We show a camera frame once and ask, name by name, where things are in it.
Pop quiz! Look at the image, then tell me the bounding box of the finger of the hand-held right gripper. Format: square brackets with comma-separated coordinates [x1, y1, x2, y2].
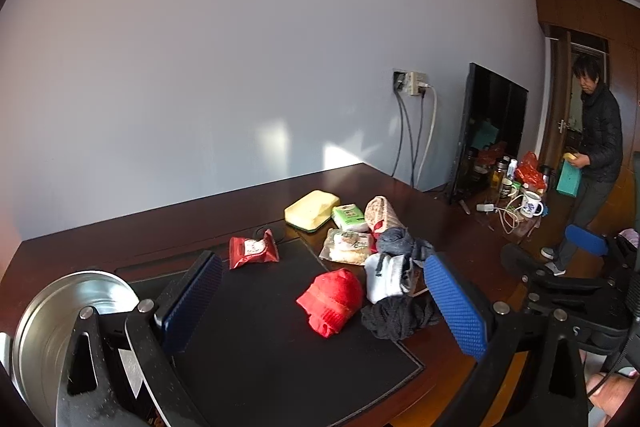
[565, 224, 636, 288]
[501, 243, 628, 323]

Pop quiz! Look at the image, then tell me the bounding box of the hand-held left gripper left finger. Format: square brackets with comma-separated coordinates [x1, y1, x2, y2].
[54, 249, 224, 427]

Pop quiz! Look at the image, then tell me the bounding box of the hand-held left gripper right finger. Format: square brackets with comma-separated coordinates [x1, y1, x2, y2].
[424, 253, 591, 427]

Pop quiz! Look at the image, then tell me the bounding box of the black sock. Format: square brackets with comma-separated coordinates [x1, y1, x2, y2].
[361, 294, 443, 342]

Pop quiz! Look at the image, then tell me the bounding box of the white grey sock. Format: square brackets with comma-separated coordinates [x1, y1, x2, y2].
[364, 253, 426, 304]

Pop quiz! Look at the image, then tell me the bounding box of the red snack packet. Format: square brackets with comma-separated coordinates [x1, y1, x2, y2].
[229, 228, 279, 270]

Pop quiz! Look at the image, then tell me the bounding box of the dark grey sock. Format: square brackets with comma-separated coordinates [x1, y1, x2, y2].
[376, 227, 436, 263]

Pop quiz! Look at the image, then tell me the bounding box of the red knit sock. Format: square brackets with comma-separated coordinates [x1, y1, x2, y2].
[296, 269, 364, 339]

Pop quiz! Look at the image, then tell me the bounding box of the round metal basin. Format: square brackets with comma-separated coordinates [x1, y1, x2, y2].
[11, 271, 141, 427]

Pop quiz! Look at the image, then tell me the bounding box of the person's right hand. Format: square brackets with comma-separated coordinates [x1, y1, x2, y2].
[587, 371, 640, 427]

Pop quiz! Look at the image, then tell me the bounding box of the teal box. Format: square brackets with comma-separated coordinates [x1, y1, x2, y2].
[556, 157, 583, 198]

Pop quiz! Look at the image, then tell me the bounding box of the white blue mug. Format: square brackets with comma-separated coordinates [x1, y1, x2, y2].
[519, 190, 545, 219]

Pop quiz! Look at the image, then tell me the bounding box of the red plastic bag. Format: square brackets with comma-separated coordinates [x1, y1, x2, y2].
[515, 152, 548, 192]

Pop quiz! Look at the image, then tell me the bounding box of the black desk mat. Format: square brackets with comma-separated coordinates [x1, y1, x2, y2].
[117, 237, 426, 427]

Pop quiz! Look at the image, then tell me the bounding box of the beige rolled towel red ribbon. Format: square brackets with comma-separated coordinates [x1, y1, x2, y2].
[364, 195, 407, 253]

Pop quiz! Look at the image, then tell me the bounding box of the clear snack packet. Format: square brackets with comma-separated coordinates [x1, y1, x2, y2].
[320, 228, 376, 265]

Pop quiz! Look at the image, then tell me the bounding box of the green tissue packet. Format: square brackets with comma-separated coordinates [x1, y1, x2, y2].
[331, 204, 371, 231]

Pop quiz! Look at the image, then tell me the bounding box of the black flat television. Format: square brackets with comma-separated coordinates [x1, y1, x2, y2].
[450, 63, 529, 206]

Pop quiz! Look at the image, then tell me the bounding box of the yellow sponge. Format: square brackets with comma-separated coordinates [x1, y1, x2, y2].
[284, 189, 341, 233]

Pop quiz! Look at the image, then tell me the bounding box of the dark power cable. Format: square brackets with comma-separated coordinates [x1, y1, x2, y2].
[391, 88, 417, 180]

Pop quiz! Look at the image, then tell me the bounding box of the white wall power strip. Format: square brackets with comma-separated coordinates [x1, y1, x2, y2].
[393, 69, 431, 96]

